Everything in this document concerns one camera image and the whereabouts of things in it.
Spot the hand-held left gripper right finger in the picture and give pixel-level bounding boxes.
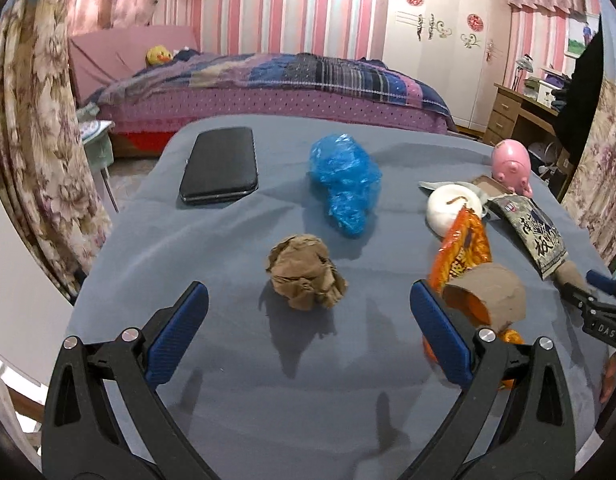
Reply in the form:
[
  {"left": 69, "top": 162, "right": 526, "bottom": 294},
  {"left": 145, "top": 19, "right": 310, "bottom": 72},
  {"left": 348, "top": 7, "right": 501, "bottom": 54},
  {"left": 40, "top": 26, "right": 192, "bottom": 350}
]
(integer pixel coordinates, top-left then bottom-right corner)
[{"left": 409, "top": 280, "right": 576, "bottom": 480}]

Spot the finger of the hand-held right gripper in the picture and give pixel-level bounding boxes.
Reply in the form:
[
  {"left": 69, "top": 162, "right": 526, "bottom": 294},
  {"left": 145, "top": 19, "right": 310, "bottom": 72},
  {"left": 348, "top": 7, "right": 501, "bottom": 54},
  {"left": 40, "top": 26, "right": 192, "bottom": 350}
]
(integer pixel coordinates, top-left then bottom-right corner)
[
  {"left": 586, "top": 270, "right": 616, "bottom": 306},
  {"left": 562, "top": 282, "right": 601, "bottom": 313}
]

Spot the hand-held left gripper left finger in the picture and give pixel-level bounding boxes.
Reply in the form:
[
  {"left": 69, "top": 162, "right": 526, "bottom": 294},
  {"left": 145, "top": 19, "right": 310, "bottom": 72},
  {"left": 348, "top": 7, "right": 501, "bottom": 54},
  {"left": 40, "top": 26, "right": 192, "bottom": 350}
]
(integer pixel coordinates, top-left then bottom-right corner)
[{"left": 42, "top": 281, "right": 223, "bottom": 480}]

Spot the tan paper scrap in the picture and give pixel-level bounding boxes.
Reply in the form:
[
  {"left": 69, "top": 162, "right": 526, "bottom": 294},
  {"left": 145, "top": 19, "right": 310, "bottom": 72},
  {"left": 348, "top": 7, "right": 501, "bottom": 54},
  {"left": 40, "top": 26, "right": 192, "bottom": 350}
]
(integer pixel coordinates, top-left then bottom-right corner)
[{"left": 545, "top": 259, "right": 594, "bottom": 295}]

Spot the cardboard tube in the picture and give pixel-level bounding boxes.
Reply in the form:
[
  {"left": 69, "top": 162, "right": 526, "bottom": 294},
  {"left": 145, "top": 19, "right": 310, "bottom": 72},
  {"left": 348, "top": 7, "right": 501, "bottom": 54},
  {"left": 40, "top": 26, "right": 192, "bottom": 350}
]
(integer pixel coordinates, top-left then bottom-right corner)
[{"left": 443, "top": 263, "right": 528, "bottom": 335}]

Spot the dark printed snack packet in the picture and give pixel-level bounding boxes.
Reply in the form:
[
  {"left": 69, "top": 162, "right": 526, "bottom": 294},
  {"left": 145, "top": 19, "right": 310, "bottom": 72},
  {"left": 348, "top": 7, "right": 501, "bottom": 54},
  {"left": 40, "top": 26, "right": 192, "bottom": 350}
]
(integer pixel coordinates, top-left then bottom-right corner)
[{"left": 488, "top": 195, "right": 569, "bottom": 281}]

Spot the orange snack packet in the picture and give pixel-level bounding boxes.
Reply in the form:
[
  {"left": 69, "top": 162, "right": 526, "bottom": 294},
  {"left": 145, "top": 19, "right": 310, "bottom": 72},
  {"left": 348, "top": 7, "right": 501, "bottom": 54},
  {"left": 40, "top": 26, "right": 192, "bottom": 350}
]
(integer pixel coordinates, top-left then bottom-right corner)
[{"left": 422, "top": 208, "right": 524, "bottom": 391}]

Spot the brown paper ball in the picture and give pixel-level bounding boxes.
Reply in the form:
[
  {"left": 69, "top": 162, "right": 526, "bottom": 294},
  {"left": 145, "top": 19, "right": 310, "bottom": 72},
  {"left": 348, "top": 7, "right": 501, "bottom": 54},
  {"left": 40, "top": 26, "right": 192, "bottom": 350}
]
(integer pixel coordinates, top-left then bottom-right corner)
[{"left": 266, "top": 233, "right": 349, "bottom": 311}]

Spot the person's right hand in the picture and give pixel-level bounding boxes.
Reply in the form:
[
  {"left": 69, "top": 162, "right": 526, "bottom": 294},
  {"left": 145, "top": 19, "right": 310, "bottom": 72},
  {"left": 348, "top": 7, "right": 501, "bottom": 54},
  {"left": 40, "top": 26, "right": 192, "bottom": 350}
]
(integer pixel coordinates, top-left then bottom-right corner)
[{"left": 600, "top": 352, "right": 616, "bottom": 403}]

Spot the floral curtain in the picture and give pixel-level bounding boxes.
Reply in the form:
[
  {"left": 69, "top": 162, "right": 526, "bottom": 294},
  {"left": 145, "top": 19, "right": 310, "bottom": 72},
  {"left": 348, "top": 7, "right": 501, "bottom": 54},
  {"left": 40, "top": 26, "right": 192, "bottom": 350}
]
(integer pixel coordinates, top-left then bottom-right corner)
[
  {"left": 0, "top": 0, "right": 113, "bottom": 301},
  {"left": 560, "top": 77, "right": 616, "bottom": 266}
]

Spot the white round object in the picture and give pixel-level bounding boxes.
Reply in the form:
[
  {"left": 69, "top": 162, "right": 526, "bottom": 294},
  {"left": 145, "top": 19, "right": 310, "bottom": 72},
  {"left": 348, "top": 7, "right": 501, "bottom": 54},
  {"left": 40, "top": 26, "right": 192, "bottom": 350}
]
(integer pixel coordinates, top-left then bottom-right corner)
[{"left": 427, "top": 184, "right": 485, "bottom": 237}]

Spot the brown phone case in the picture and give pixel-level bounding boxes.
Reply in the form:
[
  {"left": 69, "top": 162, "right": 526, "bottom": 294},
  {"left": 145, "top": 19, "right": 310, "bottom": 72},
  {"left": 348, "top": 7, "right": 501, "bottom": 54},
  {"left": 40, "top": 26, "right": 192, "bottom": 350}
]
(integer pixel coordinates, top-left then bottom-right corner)
[{"left": 470, "top": 175, "right": 509, "bottom": 206}]

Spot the pink pig toy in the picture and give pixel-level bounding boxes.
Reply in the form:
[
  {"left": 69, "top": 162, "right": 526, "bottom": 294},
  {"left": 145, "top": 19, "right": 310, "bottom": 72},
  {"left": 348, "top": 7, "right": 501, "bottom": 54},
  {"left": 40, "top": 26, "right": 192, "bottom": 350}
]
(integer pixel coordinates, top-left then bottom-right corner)
[{"left": 491, "top": 139, "right": 535, "bottom": 197}]

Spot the blue plastic bag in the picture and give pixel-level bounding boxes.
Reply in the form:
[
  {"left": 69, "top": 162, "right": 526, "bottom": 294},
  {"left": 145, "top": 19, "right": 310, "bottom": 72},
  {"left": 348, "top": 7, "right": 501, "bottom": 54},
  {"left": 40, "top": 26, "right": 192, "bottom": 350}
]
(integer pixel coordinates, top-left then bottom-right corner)
[{"left": 308, "top": 133, "right": 383, "bottom": 239}]

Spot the black hanging cloth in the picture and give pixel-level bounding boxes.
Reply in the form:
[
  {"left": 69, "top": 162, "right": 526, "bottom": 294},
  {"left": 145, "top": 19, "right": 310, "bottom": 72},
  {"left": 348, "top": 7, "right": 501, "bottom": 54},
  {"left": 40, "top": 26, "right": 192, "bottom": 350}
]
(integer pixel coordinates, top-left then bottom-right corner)
[{"left": 555, "top": 12, "right": 606, "bottom": 166}]

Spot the wooden desk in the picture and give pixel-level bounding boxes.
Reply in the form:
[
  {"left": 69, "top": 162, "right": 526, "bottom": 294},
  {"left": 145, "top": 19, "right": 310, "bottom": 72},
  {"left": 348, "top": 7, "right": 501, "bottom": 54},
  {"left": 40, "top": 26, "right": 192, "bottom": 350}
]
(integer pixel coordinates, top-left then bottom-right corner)
[{"left": 484, "top": 84, "right": 571, "bottom": 161}]

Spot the small side table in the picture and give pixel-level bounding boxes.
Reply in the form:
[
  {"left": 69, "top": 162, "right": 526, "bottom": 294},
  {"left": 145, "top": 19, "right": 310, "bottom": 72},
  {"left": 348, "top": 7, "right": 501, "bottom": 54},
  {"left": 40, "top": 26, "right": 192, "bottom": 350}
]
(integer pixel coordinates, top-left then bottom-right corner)
[{"left": 78, "top": 120, "right": 119, "bottom": 213}]

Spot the white box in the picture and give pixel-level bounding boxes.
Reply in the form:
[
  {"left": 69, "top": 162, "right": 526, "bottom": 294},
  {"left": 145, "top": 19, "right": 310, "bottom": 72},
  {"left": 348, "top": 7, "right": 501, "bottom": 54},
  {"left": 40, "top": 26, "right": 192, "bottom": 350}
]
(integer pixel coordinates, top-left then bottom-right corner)
[{"left": 524, "top": 77, "right": 556, "bottom": 106}]

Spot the desk lamp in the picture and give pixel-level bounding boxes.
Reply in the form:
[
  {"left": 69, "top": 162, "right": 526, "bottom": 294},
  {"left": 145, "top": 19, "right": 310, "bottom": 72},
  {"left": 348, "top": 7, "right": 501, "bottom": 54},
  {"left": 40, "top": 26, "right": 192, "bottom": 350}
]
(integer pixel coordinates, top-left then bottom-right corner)
[{"left": 513, "top": 54, "right": 536, "bottom": 91}]

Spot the purple bed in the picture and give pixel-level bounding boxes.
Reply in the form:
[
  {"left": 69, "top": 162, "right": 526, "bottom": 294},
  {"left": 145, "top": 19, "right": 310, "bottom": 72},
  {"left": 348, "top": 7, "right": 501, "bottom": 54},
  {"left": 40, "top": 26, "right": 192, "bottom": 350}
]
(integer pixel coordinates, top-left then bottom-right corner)
[{"left": 98, "top": 85, "right": 456, "bottom": 136}]

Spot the white wardrobe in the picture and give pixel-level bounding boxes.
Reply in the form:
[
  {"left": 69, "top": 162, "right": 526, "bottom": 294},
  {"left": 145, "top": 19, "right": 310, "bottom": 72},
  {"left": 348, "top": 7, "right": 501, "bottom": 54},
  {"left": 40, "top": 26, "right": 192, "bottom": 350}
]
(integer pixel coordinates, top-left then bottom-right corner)
[{"left": 383, "top": 0, "right": 514, "bottom": 133}]

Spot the yellow plush toy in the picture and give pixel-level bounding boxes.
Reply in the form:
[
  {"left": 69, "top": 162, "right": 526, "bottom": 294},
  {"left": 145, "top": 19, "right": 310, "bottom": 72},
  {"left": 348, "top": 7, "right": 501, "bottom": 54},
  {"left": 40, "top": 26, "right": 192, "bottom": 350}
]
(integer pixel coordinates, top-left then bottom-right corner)
[{"left": 146, "top": 45, "right": 175, "bottom": 67}]

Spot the plaid purple blanket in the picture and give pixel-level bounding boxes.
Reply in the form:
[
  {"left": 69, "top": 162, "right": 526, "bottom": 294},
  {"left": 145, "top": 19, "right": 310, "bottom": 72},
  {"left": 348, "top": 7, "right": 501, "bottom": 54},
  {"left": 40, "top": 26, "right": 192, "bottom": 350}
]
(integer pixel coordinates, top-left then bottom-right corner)
[{"left": 85, "top": 52, "right": 451, "bottom": 121}]

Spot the pink headboard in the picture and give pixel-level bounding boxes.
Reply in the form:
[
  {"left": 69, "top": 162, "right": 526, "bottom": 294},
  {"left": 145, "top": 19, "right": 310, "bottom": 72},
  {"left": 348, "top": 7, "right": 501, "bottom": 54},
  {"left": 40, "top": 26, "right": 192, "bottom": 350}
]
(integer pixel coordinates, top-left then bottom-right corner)
[{"left": 69, "top": 25, "right": 201, "bottom": 111}]

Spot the small wall picture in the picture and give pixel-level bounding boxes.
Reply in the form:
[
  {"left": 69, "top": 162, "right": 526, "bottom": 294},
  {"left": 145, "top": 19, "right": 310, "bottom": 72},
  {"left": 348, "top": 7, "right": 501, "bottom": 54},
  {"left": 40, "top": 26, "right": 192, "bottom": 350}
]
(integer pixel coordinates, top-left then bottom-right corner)
[{"left": 565, "top": 20, "right": 596, "bottom": 58}]

